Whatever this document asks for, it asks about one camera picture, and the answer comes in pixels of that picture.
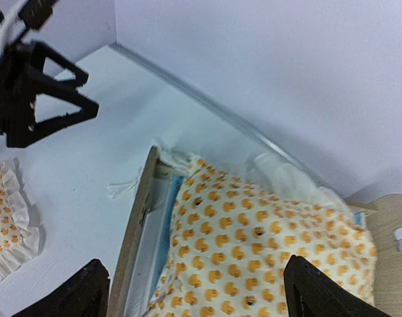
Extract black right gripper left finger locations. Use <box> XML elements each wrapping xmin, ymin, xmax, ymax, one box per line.
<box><xmin>15</xmin><ymin>259</ymin><xmax>109</xmax><ymax>317</ymax></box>

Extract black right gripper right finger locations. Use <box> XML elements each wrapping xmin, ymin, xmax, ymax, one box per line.
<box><xmin>284</xmin><ymin>255</ymin><xmax>387</xmax><ymax>317</ymax></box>

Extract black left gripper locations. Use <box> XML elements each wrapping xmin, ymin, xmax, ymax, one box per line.
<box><xmin>0</xmin><ymin>41</ymin><xmax>99</xmax><ymax>147</ymax></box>

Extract duck print mattress cushion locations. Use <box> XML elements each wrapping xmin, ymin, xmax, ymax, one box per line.
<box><xmin>106</xmin><ymin>140</ymin><xmax>379</xmax><ymax>317</ymax></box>

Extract wooden striped pet bed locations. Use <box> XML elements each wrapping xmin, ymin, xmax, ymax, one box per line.
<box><xmin>107</xmin><ymin>147</ymin><xmax>402</xmax><ymax>316</ymax></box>

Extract duck print small pillow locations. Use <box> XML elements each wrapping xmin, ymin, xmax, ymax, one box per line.
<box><xmin>0</xmin><ymin>158</ymin><xmax>42</xmax><ymax>282</ymax></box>

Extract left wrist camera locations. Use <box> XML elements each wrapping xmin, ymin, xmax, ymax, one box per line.
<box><xmin>0</xmin><ymin>0</ymin><xmax>60</xmax><ymax>63</ymax></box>

